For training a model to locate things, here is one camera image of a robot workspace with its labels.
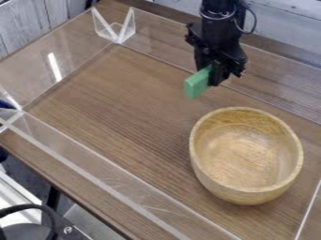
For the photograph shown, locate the brown wooden bowl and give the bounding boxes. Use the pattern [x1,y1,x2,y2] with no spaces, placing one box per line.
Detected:
[189,107,306,205]

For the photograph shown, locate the clear acrylic barrier wall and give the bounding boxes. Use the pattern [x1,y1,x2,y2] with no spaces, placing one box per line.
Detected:
[0,92,241,240]

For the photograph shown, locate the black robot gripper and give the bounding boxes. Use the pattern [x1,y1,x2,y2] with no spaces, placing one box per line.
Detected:
[186,13,248,86]

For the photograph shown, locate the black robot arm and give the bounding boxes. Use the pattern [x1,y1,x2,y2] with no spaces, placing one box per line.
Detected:
[186,0,248,86]

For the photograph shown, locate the grey metal base plate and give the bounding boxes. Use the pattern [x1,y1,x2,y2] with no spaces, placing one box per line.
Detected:
[0,207,93,240]

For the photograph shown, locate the clear acrylic corner bracket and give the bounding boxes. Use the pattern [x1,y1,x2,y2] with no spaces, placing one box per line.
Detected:
[90,7,136,44]

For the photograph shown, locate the black table leg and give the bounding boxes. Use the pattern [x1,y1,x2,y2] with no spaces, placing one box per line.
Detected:
[47,187,61,210]

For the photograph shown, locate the black cable loop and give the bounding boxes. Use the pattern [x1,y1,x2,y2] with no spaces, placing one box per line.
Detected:
[0,203,59,240]

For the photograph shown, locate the green rectangular block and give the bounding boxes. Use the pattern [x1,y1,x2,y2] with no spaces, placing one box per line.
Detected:
[184,66,212,98]

